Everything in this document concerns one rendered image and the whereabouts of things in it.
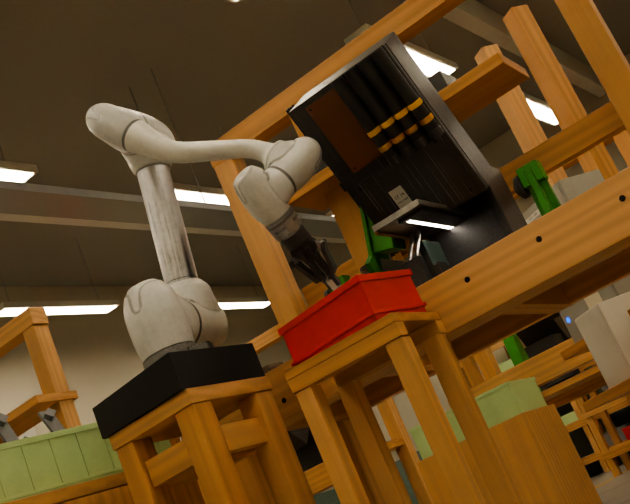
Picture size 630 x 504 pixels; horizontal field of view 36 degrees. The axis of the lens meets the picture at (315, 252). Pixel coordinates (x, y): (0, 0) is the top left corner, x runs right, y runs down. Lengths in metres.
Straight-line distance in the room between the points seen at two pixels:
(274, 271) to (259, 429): 1.12
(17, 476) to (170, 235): 0.80
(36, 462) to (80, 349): 9.39
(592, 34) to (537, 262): 0.95
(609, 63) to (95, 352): 9.86
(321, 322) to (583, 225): 0.69
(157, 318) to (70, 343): 9.52
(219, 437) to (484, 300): 0.76
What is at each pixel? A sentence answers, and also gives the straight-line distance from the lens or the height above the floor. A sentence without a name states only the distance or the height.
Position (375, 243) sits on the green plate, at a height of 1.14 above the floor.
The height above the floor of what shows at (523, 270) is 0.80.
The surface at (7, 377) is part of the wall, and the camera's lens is 11.37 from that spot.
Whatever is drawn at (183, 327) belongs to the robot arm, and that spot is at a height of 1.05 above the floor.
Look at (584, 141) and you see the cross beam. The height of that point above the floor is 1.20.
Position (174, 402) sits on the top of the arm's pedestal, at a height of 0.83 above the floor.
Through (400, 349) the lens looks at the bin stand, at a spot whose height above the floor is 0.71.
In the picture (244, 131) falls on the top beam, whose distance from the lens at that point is 3.74.
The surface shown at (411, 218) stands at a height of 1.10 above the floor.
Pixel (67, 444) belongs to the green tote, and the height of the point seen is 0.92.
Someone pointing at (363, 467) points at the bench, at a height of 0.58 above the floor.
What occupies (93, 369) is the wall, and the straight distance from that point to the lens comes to 12.20.
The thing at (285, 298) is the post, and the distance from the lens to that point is 3.58.
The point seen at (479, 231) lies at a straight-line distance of 3.01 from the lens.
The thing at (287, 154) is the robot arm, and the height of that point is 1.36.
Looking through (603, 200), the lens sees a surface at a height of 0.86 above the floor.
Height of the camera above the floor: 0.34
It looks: 16 degrees up
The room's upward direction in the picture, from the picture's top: 24 degrees counter-clockwise
